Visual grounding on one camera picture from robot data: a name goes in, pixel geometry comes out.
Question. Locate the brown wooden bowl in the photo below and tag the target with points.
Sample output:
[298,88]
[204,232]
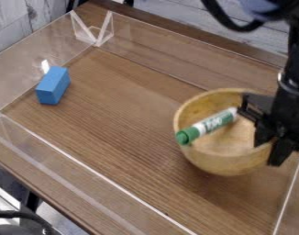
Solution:
[225,152]

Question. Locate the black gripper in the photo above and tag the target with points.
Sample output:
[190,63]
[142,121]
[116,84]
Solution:
[275,117]

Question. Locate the blue foam block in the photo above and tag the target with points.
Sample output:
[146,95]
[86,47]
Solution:
[52,85]

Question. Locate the clear acrylic corner bracket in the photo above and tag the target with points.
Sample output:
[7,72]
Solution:
[92,35]

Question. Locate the clear acrylic front wall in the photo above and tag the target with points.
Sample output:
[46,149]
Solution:
[79,191]

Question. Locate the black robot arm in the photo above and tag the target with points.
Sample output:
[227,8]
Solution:
[266,10]

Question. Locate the green white Expo marker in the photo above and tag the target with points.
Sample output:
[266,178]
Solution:
[206,126]

